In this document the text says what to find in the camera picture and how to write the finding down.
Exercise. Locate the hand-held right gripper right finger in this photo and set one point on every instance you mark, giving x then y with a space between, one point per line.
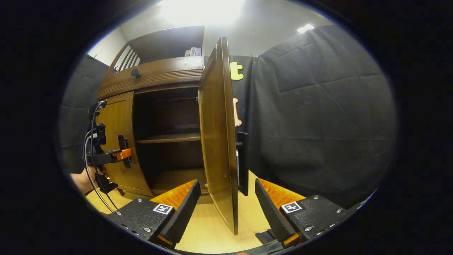
272 212

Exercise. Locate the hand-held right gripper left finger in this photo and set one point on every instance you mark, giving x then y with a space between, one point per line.
184 212

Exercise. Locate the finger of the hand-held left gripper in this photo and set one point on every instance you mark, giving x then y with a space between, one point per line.
123 154

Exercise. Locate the wooden shoe cabinet door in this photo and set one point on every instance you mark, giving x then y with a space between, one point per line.
116 117
216 141

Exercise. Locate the wooden double-door shoe cabinet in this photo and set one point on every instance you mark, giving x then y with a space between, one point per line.
155 74

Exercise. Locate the wooden inner cabinet shelf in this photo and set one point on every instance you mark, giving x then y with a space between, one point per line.
170 138

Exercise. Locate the small black block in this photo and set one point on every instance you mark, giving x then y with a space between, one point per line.
265 236

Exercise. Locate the round black drawer knob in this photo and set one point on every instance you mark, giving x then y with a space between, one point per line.
136 73

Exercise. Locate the black backdrop cloth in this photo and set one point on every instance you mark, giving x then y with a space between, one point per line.
318 117

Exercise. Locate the row of upright books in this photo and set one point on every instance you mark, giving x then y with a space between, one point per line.
193 52

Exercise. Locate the large ceiling light panel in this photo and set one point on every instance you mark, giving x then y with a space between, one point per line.
201 10

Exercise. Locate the small ceiling light panel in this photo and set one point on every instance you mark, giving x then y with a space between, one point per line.
305 28

